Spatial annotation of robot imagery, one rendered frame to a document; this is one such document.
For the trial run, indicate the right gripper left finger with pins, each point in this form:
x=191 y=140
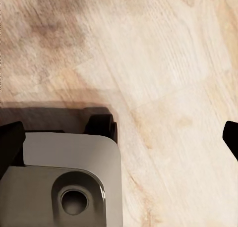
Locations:
x=12 y=136

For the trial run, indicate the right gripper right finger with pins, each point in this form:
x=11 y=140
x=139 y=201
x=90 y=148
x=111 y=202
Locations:
x=230 y=137

